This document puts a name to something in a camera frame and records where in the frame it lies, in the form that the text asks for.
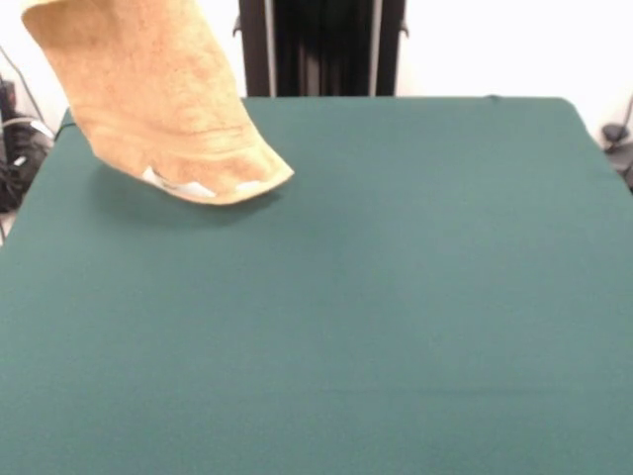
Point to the tan terry towel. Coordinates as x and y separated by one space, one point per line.
148 99

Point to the dark green table cloth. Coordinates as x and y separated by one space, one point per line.
395 321

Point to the black stand base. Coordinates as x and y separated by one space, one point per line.
20 168
618 143

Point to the small black box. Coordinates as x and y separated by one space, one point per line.
7 99

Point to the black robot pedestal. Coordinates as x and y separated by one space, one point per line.
336 49

